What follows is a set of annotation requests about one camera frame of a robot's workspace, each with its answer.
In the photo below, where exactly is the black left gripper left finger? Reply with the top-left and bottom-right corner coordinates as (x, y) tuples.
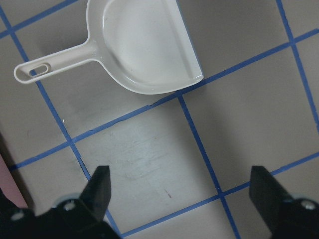
(0, 166), (119, 239)

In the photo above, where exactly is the beige plastic dustpan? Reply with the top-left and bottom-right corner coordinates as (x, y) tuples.
(13, 0), (204, 95)

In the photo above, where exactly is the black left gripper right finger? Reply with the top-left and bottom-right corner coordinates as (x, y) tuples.
(249, 166), (319, 239)

